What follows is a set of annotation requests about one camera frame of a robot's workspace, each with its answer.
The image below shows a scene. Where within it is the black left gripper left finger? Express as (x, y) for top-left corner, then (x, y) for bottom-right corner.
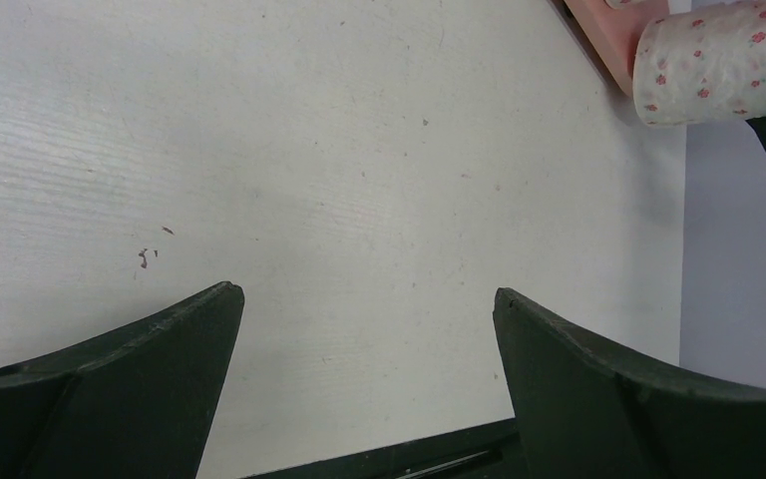
(0, 281), (244, 478)

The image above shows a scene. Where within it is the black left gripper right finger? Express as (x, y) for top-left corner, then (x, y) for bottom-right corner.
(493, 288), (766, 478)

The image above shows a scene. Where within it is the white floral roll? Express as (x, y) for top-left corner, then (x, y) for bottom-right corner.
(632, 1), (766, 128)

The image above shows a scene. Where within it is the pink three-tier wooden shelf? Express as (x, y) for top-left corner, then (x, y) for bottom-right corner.
(553, 0), (670, 97)

